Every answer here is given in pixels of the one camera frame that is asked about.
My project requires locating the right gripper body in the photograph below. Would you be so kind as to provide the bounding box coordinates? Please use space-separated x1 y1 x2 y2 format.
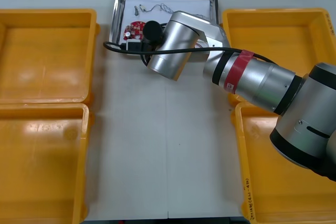
141 40 158 56

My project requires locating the round red circuit board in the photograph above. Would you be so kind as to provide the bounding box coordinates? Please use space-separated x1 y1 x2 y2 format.
122 20 146 41

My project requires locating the steel tray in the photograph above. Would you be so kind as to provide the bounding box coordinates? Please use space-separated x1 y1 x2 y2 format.
112 0 219 57

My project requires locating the blue-white twisted wire harness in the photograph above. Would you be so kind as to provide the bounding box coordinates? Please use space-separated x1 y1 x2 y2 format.
150 3 211 22

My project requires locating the white paper sheet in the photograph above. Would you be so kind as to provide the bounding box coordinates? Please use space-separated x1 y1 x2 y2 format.
122 0 212 44

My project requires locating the yellow-orange plastic bin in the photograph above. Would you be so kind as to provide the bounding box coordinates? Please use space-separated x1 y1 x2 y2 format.
219 7 336 106
230 102 336 224
0 103 91 224
0 8 101 105

